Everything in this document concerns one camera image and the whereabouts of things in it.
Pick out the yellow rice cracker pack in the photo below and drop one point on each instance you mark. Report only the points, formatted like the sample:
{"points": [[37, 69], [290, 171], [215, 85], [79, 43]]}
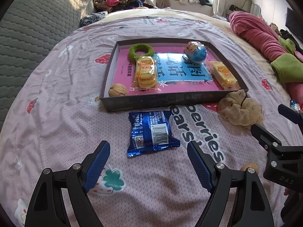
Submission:
{"points": [[146, 76]]}

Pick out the dark shallow box tray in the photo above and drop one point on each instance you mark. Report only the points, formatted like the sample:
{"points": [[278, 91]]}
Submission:
{"points": [[154, 100]]}

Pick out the black television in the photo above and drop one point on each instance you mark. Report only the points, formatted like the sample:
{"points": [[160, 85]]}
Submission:
{"points": [[294, 24]]}

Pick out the blue snack packet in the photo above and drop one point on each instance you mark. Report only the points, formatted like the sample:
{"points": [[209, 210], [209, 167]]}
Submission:
{"points": [[150, 132]]}

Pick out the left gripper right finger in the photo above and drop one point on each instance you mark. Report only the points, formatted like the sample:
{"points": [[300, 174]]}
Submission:
{"points": [[251, 206]]}

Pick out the pink quilt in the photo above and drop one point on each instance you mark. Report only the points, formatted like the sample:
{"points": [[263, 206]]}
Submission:
{"points": [[262, 37]]}

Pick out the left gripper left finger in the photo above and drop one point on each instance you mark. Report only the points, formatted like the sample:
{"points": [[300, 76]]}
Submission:
{"points": [[47, 208]]}

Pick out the blue red surprise egg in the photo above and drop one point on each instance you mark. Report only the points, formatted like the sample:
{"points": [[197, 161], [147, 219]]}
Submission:
{"points": [[195, 51]]}

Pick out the person's hand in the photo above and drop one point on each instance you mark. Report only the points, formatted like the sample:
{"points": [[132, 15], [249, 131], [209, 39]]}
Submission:
{"points": [[287, 192]]}

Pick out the walnut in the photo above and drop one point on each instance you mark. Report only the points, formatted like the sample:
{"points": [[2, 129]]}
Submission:
{"points": [[250, 165], [117, 90]]}

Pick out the pink printed bed sheet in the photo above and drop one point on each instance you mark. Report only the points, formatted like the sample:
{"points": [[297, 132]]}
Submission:
{"points": [[58, 118]]}

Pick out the green fleece garment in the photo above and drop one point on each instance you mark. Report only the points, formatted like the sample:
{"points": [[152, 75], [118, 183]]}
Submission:
{"points": [[287, 66]]}

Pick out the beige mesh scrunchie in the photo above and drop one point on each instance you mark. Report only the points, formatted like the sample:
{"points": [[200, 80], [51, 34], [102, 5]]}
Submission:
{"points": [[241, 110]]}

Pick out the grey quilted headboard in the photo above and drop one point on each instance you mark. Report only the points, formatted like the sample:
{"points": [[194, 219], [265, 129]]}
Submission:
{"points": [[29, 31]]}

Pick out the dark patterned cloth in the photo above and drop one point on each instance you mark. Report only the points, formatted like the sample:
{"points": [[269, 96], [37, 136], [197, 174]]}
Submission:
{"points": [[93, 18]]}

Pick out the pink blue book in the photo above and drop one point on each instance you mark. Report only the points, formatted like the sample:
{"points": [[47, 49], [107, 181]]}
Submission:
{"points": [[174, 73]]}

